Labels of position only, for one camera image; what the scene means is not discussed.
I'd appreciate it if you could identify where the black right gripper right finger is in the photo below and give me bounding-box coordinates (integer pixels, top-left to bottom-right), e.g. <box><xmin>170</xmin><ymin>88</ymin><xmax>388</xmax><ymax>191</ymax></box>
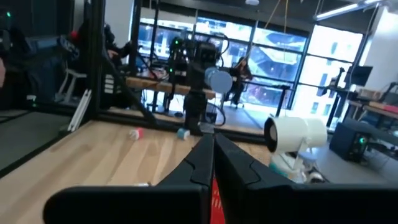
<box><xmin>214</xmin><ymin>134</ymin><xmax>295</xmax><ymax>188</ymax></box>

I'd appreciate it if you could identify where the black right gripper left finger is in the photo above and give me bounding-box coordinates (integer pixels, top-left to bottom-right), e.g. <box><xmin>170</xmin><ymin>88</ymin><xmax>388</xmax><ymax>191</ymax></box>
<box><xmin>158</xmin><ymin>133</ymin><xmax>215</xmax><ymax>187</ymax></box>

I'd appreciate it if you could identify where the large blue capped hourglass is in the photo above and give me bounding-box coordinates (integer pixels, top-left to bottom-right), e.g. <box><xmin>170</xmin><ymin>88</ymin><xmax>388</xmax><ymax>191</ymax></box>
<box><xmin>203</xmin><ymin>66</ymin><xmax>234</xmax><ymax>95</ymax></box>

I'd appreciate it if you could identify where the red plastic basket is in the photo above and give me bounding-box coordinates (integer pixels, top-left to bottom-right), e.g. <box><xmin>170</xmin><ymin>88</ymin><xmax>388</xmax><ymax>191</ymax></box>
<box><xmin>210</xmin><ymin>176</ymin><xmax>227</xmax><ymax>224</ymax></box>

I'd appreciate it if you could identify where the teal cylinder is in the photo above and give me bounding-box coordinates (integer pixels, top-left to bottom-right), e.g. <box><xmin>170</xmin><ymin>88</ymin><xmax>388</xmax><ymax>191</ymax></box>
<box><xmin>268</xmin><ymin>161</ymin><xmax>290</xmax><ymax>179</ymax></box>

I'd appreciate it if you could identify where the teal and white cube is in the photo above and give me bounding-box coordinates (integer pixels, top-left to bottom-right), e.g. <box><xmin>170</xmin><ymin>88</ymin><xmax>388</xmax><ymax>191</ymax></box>
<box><xmin>176</xmin><ymin>128</ymin><xmax>192</xmax><ymax>141</ymax></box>

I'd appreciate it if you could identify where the person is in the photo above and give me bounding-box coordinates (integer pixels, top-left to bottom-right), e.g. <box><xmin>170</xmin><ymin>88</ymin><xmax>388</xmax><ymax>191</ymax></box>
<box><xmin>229</xmin><ymin>56</ymin><xmax>254</xmax><ymax>107</ymax></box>

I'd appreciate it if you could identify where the wooden background table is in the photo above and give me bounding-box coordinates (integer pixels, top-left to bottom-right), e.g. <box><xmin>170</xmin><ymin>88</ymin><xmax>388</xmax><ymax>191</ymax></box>
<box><xmin>125</xmin><ymin>77</ymin><xmax>218</xmax><ymax>100</ymax></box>

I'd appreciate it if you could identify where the white cylindrical lamp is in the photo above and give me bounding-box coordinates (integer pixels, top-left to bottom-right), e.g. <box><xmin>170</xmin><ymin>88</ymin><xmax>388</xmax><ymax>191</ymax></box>
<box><xmin>264</xmin><ymin>116</ymin><xmax>328</xmax><ymax>185</ymax></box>

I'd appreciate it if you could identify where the pink and white cube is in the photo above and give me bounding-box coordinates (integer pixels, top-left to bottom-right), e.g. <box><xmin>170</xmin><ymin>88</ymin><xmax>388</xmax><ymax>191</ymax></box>
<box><xmin>128</xmin><ymin>127</ymin><xmax>146</xmax><ymax>141</ymax></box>

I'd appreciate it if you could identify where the small white cylinder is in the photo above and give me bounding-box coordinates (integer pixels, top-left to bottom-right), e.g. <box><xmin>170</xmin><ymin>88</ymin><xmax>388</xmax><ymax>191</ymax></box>
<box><xmin>307</xmin><ymin>170</ymin><xmax>326</xmax><ymax>185</ymax></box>

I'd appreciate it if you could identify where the black computer tower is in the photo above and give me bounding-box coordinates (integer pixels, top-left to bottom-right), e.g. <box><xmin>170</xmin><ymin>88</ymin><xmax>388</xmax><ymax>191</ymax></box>
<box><xmin>328</xmin><ymin>122</ymin><xmax>371</xmax><ymax>163</ymax></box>

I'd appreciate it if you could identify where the silver aluminium extrusion bar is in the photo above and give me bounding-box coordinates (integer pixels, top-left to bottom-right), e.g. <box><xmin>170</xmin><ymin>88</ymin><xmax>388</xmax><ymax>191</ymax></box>
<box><xmin>67</xmin><ymin>88</ymin><xmax>93</xmax><ymax>133</ymax></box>

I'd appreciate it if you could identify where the white chair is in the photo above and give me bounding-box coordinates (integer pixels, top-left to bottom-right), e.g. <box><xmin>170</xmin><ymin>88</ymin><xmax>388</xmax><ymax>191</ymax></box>
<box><xmin>57</xmin><ymin>67</ymin><xmax>88</xmax><ymax>105</ymax></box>

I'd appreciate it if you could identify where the dark blue padded object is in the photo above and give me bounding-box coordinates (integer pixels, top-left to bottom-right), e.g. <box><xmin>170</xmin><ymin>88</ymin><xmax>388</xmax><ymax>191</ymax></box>
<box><xmin>24</xmin><ymin>33</ymin><xmax>80</xmax><ymax>62</ymax></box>

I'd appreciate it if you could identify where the black computer monitor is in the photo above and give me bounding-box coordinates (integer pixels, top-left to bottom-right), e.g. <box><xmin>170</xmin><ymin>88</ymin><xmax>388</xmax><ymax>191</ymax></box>
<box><xmin>344</xmin><ymin>65</ymin><xmax>374</xmax><ymax>88</ymax></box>

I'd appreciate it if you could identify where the background work desk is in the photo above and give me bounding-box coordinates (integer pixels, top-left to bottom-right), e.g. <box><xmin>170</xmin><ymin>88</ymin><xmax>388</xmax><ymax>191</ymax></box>
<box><xmin>347</xmin><ymin>88</ymin><xmax>398</xmax><ymax>125</ymax></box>

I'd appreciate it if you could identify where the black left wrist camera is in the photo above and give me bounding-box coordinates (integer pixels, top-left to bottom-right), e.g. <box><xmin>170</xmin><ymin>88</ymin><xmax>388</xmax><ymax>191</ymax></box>
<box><xmin>193</xmin><ymin>41</ymin><xmax>219</xmax><ymax>65</ymax></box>

